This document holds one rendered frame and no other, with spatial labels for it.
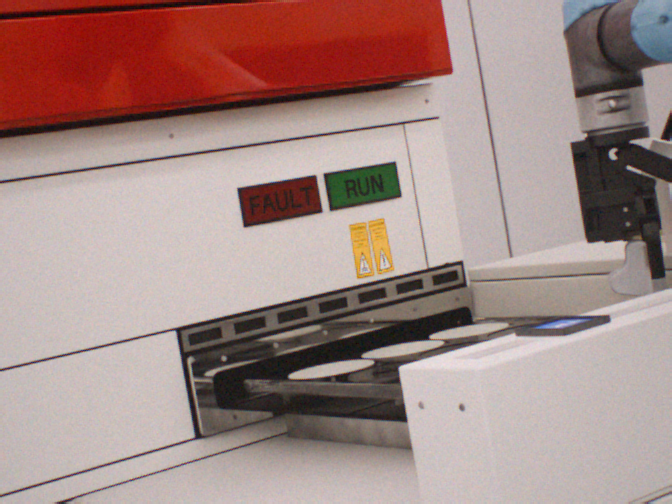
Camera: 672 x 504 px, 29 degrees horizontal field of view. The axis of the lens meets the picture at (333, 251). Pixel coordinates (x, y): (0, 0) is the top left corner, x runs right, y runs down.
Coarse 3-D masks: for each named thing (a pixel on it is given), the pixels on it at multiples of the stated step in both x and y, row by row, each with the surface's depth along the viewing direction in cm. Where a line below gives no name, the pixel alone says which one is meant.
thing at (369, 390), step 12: (252, 384) 151; (264, 384) 149; (276, 384) 147; (288, 384) 145; (300, 384) 143; (312, 384) 142; (324, 384) 140; (336, 384) 138; (348, 384) 137; (360, 384) 135; (372, 384) 133; (384, 384) 132; (348, 396) 137; (360, 396) 135; (372, 396) 133; (384, 396) 131; (396, 396) 130
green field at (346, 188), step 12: (384, 168) 172; (336, 180) 167; (348, 180) 168; (360, 180) 169; (372, 180) 170; (384, 180) 172; (396, 180) 173; (336, 192) 167; (348, 192) 168; (360, 192) 169; (372, 192) 170; (384, 192) 171; (396, 192) 173; (336, 204) 167
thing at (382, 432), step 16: (288, 416) 157; (304, 416) 154; (320, 416) 152; (336, 416) 149; (352, 416) 147; (368, 416) 146; (384, 416) 144; (400, 416) 142; (288, 432) 158; (304, 432) 155; (320, 432) 152; (336, 432) 149; (352, 432) 147; (368, 432) 145; (384, 432) 142; (400, 432) 140; (400, 448) 140
